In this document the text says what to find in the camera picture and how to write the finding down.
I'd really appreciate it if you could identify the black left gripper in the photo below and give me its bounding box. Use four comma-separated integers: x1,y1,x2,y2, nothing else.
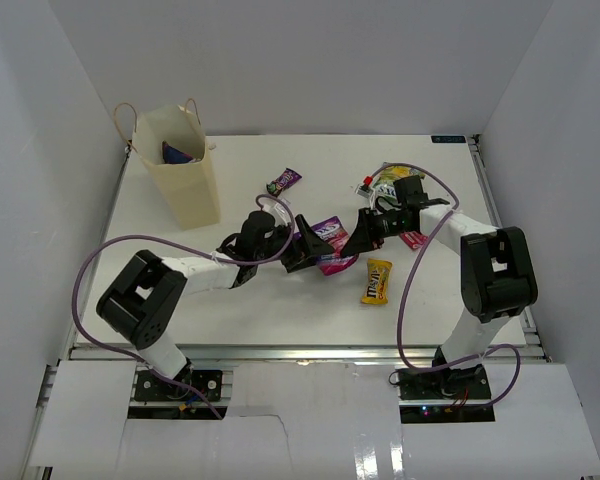
254,214,333,273

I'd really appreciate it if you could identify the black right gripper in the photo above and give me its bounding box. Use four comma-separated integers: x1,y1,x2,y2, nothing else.
342,207,413,256

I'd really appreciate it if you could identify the purple Fox's berries candy bag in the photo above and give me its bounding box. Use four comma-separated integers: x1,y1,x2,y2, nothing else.
312,216,358,276

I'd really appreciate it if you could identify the green Fox's spring candy bag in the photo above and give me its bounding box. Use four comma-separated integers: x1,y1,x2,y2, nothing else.
370,162,425,208

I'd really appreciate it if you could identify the red small snack packet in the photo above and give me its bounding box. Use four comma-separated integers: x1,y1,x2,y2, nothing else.
399,231,427,251

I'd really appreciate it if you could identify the yellow M&M's packet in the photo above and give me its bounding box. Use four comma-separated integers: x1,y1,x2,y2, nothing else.
361,259,393,305

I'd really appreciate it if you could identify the dark blue snack bag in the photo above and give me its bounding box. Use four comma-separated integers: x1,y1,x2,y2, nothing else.
161,141,198,165

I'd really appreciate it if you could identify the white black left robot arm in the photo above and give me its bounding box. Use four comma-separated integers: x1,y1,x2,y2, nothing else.
96,211,334,399

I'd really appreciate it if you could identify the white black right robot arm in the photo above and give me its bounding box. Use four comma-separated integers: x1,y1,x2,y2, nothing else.
341,202,538,399

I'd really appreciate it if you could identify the beige paper bag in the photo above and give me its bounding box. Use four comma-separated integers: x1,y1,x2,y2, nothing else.
112,98,221,230

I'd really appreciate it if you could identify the purple small candy packet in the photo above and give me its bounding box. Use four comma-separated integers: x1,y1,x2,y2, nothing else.
265,168,302,197

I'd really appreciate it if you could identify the white front cover panel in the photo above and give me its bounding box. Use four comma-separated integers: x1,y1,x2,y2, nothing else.
30,361,600,479

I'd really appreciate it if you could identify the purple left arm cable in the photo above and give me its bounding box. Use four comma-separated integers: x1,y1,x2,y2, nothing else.
72,193,296,420

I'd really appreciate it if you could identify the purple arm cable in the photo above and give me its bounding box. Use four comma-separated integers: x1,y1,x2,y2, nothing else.
72,193,296,420
369,163,523,412

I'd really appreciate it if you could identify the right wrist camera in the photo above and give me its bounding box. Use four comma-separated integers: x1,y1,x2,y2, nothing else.
393,175,449,210

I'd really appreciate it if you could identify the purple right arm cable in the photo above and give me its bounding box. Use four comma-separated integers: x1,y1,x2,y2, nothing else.
369,163,523,412

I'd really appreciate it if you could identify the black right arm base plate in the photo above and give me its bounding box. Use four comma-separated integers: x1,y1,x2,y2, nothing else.
393,366,491,400

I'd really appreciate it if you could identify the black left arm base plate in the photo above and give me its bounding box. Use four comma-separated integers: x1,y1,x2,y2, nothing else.
132,370,223,403

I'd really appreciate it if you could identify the aluminium table edge rail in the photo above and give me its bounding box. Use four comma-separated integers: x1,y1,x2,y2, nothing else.
70,345,545,363

